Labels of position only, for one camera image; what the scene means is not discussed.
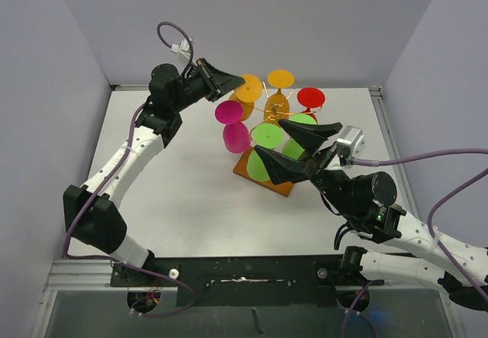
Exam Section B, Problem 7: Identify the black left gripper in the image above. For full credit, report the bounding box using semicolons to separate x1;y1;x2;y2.
170;58;244;113

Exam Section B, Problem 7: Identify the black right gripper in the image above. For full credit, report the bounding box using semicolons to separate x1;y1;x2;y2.
255;118;359;215

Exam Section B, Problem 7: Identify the green wine glass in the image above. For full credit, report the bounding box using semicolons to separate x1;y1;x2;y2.
281;114;317;159
246;123;284;182

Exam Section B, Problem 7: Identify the orange wine glass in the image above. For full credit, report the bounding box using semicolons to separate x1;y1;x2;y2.
229;74;263;121
263;69;295;125

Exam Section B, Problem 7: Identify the orange wine glass front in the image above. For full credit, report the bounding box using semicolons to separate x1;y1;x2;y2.
263;69;295;125

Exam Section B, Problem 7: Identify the pink plastic wine glass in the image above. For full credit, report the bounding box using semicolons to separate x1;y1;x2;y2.
214;100;251;153

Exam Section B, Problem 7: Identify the red plastic wine glass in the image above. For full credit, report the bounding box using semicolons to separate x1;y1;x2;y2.
297;87;326;123

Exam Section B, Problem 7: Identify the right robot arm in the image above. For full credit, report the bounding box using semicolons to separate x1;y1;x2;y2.
254;119;487;311

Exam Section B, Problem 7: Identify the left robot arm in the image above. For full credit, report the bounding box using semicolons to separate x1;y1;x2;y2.
63;58;245;285

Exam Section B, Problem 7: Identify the gold wire wine glass rack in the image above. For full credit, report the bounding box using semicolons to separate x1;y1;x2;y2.
233;77;304;197

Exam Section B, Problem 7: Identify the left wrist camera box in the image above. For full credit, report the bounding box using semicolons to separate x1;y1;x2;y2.
170;39;192;64

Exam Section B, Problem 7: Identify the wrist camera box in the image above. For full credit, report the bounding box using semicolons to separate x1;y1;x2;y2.
170;39;192;64
326;125;365;170

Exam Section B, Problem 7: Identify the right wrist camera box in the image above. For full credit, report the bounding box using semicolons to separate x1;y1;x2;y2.
326;125;365;170

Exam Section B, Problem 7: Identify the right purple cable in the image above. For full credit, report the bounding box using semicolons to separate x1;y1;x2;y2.
341;149;488;338

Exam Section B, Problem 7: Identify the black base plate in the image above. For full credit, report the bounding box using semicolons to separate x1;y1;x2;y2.
110;254;367;307

